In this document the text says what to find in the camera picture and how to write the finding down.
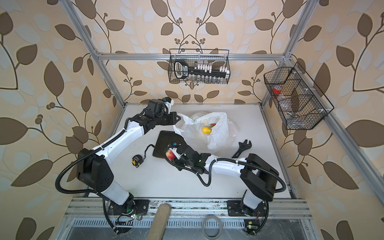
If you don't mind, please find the black adjustable wrench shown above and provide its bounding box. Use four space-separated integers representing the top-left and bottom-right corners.
232 140 252 159

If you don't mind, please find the yellow black tape measure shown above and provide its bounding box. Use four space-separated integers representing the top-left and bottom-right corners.
132 144 155 168

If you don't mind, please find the cardboard tube roll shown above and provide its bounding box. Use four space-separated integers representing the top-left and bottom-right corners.
147 204 172 240

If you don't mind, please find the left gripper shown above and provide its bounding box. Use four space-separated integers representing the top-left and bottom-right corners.
153 110 182 126

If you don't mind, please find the red item in basket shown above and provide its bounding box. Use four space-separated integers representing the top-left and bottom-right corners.
272 85 283 96

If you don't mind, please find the tape roll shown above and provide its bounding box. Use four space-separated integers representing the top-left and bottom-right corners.
202 215 224 240

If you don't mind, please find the yellow fake lemon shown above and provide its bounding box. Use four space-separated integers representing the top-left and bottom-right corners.
202 127 212 135

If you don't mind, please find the rear wire basket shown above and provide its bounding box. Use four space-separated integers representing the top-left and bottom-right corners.
168 48 231 85

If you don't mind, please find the white plastic bag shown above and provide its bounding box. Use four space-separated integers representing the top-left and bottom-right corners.
174 112 239 153

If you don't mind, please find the black square plate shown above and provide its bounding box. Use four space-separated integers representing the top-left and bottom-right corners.
153 131 186 159

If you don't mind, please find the side wire basket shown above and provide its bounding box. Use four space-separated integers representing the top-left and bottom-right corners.
264 63 334 130

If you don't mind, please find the black socket tool set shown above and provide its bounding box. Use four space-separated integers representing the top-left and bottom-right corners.
173 60 231 81

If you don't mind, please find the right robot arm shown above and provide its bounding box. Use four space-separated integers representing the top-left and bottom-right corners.
164 143 287 236

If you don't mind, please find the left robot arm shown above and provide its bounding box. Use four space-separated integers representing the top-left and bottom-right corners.
55 97 181 214

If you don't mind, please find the red fake strawberry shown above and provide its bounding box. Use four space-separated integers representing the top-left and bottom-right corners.
166 150 176 161

